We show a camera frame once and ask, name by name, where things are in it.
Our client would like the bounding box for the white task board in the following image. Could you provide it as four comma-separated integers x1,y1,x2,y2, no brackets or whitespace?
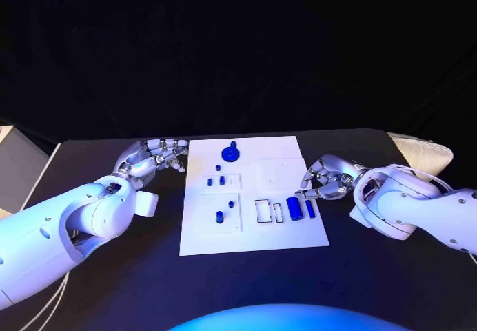
179,135,332,257

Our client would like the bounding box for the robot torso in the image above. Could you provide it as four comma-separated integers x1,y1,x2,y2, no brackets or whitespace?
166,303,414,331

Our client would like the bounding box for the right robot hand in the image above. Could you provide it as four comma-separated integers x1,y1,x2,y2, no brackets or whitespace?
293,154,370,201

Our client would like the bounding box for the blue gear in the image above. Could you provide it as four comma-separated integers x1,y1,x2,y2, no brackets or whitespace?
221,141,243,163

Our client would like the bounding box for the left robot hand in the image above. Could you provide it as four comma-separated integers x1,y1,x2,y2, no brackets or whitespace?
113,139,191,192

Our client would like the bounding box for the white ribbed cushion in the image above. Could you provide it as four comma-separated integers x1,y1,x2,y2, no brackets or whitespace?
387,132,456,183

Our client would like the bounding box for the thick blue cylinder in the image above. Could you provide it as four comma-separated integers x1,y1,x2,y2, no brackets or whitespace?
286,196,305,221

